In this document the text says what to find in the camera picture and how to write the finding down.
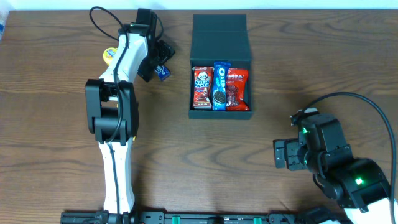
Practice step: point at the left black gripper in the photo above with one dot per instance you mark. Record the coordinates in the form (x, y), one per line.
(165, 51)

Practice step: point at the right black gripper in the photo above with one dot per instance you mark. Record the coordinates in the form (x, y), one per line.
(280, 154)

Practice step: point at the blue eclipse mint box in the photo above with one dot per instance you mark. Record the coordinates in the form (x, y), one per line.
(162, 72)

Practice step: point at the red hello panda box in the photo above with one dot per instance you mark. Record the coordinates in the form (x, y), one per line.
(203, 77)

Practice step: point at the blue oreo cookie pack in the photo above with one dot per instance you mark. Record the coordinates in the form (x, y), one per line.
(219, 86)

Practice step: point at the red hacks sweets bag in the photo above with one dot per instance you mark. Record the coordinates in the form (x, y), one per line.
(235, 85)

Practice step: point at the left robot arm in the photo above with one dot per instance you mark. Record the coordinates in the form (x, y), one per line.
(112, 108)

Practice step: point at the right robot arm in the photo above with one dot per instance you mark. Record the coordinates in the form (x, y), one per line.
(357, 185)

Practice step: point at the yellow round candy container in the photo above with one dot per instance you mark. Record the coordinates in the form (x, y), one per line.
(109, 54)

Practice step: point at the dark green open box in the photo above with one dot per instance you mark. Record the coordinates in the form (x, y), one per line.
(221, 38)

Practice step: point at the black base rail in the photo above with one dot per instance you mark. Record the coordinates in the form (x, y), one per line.
(186, 218)

